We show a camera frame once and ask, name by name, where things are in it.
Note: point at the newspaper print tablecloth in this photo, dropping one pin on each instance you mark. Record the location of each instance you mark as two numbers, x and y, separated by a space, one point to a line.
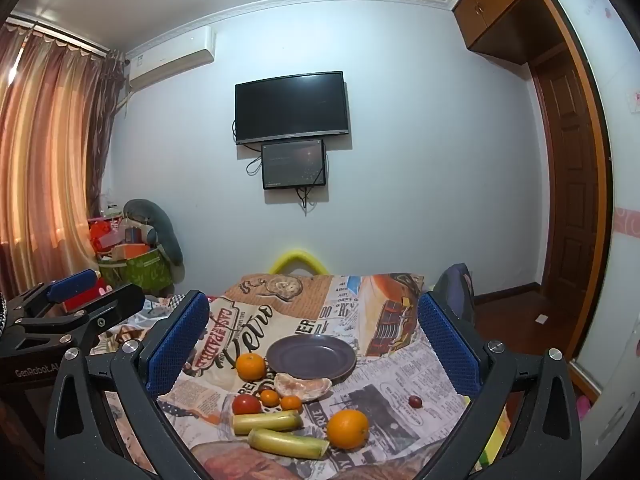
400 410

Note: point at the red tomato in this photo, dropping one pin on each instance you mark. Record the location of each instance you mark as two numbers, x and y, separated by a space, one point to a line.
244 404

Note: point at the green storage bag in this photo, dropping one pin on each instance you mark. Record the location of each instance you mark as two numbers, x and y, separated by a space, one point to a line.
142 270

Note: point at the peeled citrus piece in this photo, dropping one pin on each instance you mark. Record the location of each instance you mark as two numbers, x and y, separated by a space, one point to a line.
302 387

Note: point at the purple round plate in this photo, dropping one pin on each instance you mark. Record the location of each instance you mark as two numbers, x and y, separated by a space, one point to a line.
312 357

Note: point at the large orange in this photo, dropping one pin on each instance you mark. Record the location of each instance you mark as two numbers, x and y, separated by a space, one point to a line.
250 366
348 428

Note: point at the brown wooden door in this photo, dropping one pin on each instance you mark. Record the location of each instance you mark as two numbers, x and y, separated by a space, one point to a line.
570 175

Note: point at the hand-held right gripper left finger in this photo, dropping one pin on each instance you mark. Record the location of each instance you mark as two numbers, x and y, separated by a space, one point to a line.
180 345

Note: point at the small black wall monitor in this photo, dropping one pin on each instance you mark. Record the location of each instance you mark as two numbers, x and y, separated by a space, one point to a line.
293 164

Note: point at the cartoon print bedsheet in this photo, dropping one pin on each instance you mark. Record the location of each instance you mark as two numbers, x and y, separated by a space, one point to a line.
160 307

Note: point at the yellow-green banana piece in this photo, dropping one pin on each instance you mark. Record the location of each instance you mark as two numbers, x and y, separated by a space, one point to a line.
287 442
267 421

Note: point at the yellow foam arch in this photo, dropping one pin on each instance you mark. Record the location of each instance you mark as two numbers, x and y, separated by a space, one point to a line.
300 259

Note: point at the small mandarin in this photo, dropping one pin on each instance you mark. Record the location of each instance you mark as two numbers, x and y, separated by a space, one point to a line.
291 403
270 398

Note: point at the white sliding wardrobe door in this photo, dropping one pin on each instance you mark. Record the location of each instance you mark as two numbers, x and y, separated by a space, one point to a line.
620 160

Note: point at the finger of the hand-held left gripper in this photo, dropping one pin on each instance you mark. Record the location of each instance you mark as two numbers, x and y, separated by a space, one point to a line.
117 302
75 285

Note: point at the white air conditioner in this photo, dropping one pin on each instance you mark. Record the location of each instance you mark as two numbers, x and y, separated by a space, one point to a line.
170 57

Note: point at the black wall television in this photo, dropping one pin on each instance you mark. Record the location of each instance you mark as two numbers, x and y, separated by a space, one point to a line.
291 107

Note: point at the grey plush seal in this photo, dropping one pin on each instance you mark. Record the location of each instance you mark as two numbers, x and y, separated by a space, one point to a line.
162 230

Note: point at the striped pink curtain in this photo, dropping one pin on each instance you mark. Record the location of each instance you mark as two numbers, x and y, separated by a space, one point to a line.
45 150

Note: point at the wooden overhead cabinet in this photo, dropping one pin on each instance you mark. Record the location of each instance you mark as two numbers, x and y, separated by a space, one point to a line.
492 10

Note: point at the red flat box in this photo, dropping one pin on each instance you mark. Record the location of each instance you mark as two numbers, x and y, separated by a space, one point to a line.
82 302

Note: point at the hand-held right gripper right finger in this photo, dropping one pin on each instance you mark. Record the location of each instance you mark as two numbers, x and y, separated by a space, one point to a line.
447 350

